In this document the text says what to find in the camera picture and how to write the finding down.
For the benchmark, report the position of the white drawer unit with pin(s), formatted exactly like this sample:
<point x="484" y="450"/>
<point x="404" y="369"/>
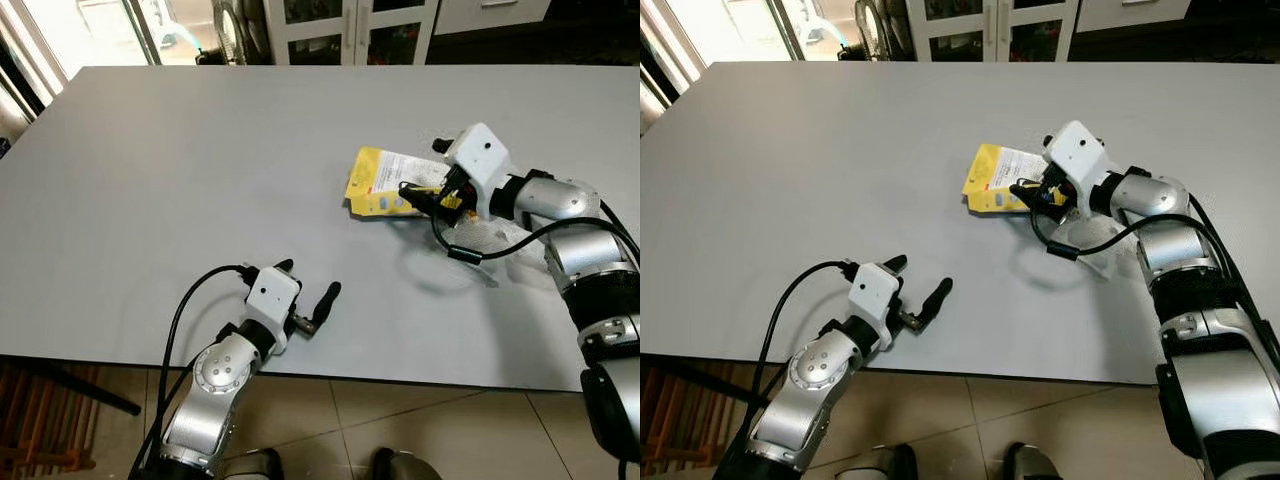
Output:
<point x="490" y="15"/>
<point x="1130" y="12"/>

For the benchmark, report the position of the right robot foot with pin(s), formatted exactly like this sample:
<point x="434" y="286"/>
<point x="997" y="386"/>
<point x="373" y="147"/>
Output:
<point x="402" y="466"/>
<point x="1032" y="462"/>

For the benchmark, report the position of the white window frame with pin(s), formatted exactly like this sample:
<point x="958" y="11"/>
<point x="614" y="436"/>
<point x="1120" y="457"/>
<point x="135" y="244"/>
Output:
<point x="668" y="35"/>
<point x="35" y="45"/>

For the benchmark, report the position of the black floor fan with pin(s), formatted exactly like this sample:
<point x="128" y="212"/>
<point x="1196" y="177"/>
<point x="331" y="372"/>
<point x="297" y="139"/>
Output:
<point x="880" y="25"/>
<point x="235" y="30"/>

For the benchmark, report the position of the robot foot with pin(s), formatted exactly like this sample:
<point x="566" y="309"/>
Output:
<point x="252" y="467"/>
<point x="878" y="463"/>
<point x="402" y="466"/>
<point x="1032" y="462"/>

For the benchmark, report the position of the white glass door cabinet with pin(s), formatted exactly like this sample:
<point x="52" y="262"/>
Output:
<point x="990" y="25"/>
<point x="350" y="25"/>

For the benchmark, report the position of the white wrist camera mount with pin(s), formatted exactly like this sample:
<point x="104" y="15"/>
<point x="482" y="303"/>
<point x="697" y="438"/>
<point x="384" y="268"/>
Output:
<point x="1078" y="155"/>
<point x="272" y="292"/>
<point x="873" y="292"/>
<point x="482" y="155"/>

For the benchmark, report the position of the yellow printed packet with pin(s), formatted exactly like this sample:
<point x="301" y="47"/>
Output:
<point x="375" y="180"/>
<point x="990" y="175"/>

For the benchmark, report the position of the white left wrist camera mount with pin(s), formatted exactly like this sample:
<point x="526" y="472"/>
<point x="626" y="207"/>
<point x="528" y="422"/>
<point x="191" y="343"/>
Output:
<point x="873" y="292"/>
<point x="272" y="292"/>

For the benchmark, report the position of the dark sliding door frame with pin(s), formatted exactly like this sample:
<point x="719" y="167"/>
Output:
<point x="142" y="30"/>
<point x="788" y="28"/>

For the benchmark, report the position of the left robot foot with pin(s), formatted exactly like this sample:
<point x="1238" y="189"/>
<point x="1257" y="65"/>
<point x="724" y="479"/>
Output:
<point x="252" y="467"/>
<point x="878" y="463"/>

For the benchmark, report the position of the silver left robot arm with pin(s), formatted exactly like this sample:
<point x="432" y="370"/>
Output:
<point x="815" y="375"/>
<point x="215" y="385"/>

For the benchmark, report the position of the brown wooden slatted rack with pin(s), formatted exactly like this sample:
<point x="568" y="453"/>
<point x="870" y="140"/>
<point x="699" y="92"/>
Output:
<point x="40" y="420"/>
<point x="680" y="425"/>

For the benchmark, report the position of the black metal rod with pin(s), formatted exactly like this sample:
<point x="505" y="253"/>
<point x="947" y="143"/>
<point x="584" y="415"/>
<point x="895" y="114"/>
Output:
<point x="720" y="385"/>
<point x="90" y="393"/>

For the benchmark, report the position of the clear crumpled plastic wrap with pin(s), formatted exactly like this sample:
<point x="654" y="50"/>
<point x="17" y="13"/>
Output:
<point x="495" y="235"/>
<point x="1095" y="240"/>

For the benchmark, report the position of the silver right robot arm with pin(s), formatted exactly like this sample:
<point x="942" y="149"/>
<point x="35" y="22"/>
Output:
<point x="560" y="200"/>
<point x="1160" y="195"/>

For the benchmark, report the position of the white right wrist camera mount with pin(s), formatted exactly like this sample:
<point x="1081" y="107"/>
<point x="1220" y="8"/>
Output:
<point x="482" y="155"/>
<point x="1078" y="155"/>

